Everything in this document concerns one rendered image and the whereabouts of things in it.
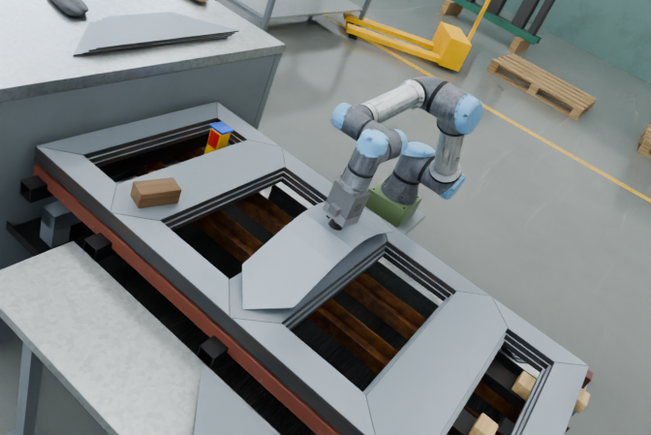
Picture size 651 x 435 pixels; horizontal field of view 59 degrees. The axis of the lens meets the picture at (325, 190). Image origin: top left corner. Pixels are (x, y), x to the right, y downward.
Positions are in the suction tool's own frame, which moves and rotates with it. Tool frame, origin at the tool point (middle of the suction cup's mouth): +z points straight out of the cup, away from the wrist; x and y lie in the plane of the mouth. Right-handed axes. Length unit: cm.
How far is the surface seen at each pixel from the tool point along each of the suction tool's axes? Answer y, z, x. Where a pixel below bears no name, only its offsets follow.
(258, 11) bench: -314, 75, 236
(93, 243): -35, 19, -52
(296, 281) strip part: 8.9, 4.5, -20.1
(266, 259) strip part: -1.0, 4.7, -22.5
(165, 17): -110, -10, 7
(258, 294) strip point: 5.9, 8.0, -29.5
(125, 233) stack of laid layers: -29, 12, -46
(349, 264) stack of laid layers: 6.4, 10.3, 5.6
